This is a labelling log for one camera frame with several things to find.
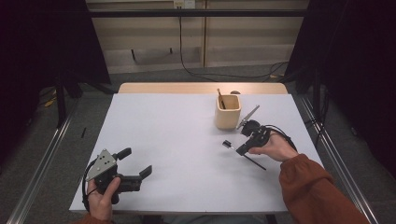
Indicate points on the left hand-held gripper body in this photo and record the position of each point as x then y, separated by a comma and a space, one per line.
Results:
102, 163

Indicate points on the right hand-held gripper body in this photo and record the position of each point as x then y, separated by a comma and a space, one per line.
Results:
260, 137

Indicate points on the cream square cup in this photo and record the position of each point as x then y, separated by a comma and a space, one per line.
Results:
227, 119

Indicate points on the person's right hand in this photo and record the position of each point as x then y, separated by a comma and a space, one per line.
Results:
277, 149

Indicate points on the person's left hand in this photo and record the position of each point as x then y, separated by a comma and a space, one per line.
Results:
101, 205

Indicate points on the white table mat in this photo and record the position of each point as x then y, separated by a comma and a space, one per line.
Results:
180, 149

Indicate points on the small brown round object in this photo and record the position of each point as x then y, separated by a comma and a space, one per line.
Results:
235, 92

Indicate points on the black metal stand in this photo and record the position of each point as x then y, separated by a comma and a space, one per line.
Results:
60, 102

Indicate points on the black curtain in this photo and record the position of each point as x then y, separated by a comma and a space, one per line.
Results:
358, 77
40, 46

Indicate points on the aluminium floor rail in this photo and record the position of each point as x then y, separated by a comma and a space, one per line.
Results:
37, 177
342, 161

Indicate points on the white wall socket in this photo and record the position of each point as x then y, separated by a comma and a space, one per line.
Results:
184, 3

